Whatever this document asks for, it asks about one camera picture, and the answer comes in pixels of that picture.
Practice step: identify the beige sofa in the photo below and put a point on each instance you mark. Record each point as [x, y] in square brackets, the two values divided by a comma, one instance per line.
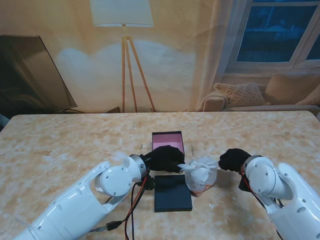
[287, 87]

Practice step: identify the black gift box pink inside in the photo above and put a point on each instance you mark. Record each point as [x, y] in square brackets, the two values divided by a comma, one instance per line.
[166, 142]

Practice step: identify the white plastic bag orange print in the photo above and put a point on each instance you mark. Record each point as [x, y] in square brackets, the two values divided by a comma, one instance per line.
[201, 175]

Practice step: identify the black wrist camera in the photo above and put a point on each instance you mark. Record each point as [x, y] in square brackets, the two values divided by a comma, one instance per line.
[147, 183]
[243, 185]

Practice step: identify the white framed window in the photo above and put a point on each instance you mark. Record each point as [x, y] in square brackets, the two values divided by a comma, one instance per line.
[270, 32]

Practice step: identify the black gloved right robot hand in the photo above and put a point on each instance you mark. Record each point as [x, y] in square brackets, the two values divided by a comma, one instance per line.
[232, 158]

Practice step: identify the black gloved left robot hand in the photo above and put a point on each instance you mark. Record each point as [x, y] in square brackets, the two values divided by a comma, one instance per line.
[165, 158]

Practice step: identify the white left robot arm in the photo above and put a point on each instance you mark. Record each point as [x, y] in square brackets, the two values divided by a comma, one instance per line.
[82, 197]

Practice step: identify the knitted beige cushion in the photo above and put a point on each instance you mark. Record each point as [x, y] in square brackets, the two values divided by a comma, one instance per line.
[240, 95]

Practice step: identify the dark flat television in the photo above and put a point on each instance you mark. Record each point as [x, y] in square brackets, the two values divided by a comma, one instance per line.
[25, 75]

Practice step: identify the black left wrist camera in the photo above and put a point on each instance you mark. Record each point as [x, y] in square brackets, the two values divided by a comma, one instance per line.
[147, 183]

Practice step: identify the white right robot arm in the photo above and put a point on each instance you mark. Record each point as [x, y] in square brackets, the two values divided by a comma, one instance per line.
[282, 190]

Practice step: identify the black box lid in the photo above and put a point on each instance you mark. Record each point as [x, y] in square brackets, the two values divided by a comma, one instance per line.
[172, 195]

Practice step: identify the tripod floor lamp white shade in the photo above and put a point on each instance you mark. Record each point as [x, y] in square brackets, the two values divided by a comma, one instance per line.
[122, 12]

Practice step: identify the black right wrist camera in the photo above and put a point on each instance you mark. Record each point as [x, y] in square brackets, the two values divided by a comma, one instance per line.
[243, 185]

